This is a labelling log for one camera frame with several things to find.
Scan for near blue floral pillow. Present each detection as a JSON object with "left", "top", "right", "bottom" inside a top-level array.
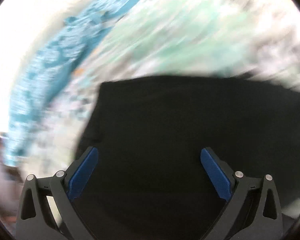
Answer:
[{"left": 4, "top": 36, "right": 89, "bottom": 167}]

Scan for floral bed sheet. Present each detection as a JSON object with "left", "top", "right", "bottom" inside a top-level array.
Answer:
[{"left": 0, "top": 0, "right": 300, "bottom": 181}]

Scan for far blue floral pillow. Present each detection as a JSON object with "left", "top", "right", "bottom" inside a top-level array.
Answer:
[{"left": 64, "top": 0, "right": 139, "bottom": 36}]

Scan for black pants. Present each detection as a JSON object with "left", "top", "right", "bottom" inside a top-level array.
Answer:
[{"left": 74, "top": 76, "right": 300, "bottom": 239}]

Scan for blue floral pillow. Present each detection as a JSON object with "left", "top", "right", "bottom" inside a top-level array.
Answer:
[
  {"left": 4, "top": 36, "right": 89, "bottom": 167},
  {"left": 64, "top": 0, "right": 139, "bottom": 36}
]

